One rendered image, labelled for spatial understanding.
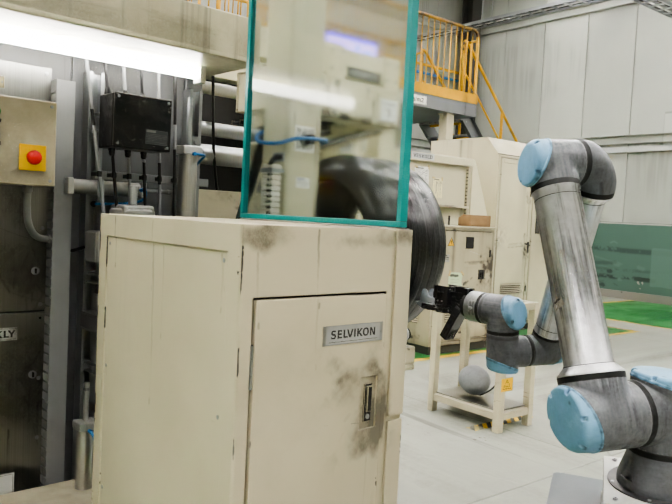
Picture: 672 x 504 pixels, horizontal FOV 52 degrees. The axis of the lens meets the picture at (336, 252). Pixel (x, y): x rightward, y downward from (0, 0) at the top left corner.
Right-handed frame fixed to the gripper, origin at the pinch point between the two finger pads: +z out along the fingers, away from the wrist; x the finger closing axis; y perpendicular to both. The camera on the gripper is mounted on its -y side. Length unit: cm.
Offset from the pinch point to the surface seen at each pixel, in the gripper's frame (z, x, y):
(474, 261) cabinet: 278, -397, -11
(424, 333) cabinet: 287, -337, -81
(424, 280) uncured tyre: -2.1, 0.6, 7.8
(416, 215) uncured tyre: -1.6, 5.4, 27.9
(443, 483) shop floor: 66, -100, -102
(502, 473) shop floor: 57, -137, -102
